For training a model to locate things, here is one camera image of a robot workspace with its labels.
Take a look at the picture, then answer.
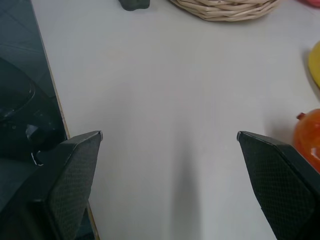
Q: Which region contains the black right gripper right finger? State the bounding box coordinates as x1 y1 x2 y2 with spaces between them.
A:
236 130 320 240

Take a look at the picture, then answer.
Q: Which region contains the woven wicker basket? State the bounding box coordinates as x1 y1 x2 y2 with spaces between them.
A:
167 0 282 22

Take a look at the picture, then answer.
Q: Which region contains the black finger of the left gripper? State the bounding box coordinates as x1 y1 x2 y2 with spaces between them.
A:
118 0 151 12

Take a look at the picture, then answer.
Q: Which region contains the yellow banana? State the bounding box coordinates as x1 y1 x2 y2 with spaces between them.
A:
307 40 320 89

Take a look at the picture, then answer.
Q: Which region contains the orange pomegranate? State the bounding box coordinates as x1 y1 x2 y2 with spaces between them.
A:
292 108 320 168

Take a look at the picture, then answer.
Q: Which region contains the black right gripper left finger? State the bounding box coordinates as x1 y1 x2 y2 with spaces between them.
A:
0 130 104 240

